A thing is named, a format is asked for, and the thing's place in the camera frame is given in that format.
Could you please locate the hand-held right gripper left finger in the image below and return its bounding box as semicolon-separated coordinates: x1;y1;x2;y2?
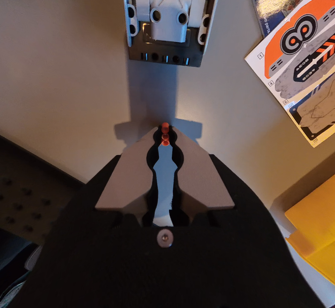
94;127;160;225

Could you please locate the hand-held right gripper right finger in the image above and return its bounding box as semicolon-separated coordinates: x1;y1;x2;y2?
170;127;235;222

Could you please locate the orange toy connector piece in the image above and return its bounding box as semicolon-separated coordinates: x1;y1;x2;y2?
160;123;170;146

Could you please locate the grey toy robot model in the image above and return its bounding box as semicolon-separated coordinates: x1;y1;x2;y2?
121;0;224;68

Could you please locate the grey desk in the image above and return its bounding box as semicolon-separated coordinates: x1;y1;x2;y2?
0;0;335;308

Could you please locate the yellow plastic bin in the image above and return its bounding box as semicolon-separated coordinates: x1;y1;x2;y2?
285;174;335;286

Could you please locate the sticker sheet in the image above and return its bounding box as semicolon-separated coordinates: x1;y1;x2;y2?
245;0;335;148

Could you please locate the person's dark shoe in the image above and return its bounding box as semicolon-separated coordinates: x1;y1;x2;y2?
0;244;43;308

